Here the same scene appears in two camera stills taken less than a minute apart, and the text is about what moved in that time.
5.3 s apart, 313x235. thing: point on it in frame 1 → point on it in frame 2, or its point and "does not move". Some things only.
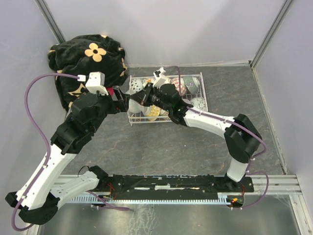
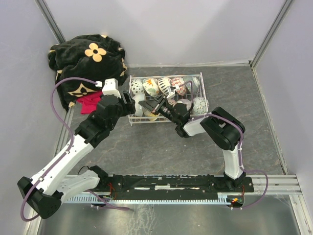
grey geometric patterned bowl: x=192 y=84 does not move
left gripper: x=121 y=105 → x=130 y=105
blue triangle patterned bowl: x=180 y=84 does not move
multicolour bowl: x=199 y=103 does not move
